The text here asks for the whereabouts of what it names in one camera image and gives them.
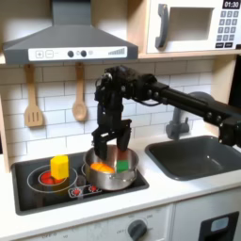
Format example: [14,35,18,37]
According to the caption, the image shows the green block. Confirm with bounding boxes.
[116,159,131,173]

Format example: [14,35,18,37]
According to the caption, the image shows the steel pot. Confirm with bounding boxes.
[83,144,140,192]

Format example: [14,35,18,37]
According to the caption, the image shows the yellow block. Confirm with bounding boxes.
[50,154,70,181]

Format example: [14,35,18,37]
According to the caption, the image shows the orange toy vegetable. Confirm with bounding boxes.
[89,161,117,175]

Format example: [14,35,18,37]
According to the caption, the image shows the wooden spoon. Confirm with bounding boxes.
[72,62,89,122]

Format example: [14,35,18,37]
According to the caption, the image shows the grey tap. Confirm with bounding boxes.
[165,91,217,141]

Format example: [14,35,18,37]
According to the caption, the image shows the dark grey sink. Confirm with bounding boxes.
[144,135,241,182]

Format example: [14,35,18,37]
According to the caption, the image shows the wooden slotted spatula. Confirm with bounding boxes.
[24,64,45,128]

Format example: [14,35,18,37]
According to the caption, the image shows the white oven control panel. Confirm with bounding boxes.
[18,202,174,241]

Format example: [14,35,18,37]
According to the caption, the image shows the black toy stove top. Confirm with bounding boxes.
[10,152,150,217]

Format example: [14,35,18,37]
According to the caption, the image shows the grey oven knob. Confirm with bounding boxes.
[127,218,149,241]

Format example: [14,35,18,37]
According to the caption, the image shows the grey stove hood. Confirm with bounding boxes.
[2,0,139,66]

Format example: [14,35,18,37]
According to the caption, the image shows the light wooden shelf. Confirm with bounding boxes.
[137,48,241,61]

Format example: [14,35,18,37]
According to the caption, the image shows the white toy microwave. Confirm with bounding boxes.
[146,0,241,55]

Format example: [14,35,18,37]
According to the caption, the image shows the thin black cable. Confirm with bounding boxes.
[133,97,162,108]

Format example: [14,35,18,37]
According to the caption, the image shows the grey microwave handle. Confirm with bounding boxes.
[154,3,170,50]

